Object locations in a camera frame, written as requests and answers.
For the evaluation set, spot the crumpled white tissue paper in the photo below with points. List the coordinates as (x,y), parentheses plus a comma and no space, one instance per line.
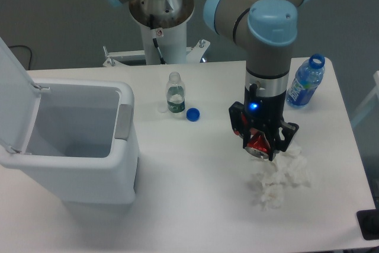
(270,179)

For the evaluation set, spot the red soda can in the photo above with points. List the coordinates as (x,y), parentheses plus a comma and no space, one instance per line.
(257,145)

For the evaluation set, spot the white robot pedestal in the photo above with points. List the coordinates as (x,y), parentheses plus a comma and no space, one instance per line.
(163,27)

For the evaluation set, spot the blue plastic bottle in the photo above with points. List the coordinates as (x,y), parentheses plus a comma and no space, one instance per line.
(307,78)

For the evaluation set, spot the white trash can lid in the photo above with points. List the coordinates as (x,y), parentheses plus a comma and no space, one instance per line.
(20,101)

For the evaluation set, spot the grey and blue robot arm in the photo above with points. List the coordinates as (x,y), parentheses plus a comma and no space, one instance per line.
(265,29)

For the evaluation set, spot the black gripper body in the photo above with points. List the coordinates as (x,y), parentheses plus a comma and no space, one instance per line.
(263,111)

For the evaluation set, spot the white trash can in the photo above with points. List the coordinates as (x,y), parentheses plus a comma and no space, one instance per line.
(83,147)

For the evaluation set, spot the clear green-label plastic bottle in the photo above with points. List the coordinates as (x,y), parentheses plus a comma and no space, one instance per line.
(175,94)

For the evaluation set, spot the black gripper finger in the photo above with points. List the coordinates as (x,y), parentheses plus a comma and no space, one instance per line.
(284,133)
(238,122)

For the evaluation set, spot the black device at table edge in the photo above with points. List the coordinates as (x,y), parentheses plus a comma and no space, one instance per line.
(368,223)

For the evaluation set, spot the white bottle cap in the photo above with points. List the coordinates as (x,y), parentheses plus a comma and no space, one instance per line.
(162,108)

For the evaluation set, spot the blue bottle cap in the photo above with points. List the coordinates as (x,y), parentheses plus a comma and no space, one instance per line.
(193,114)

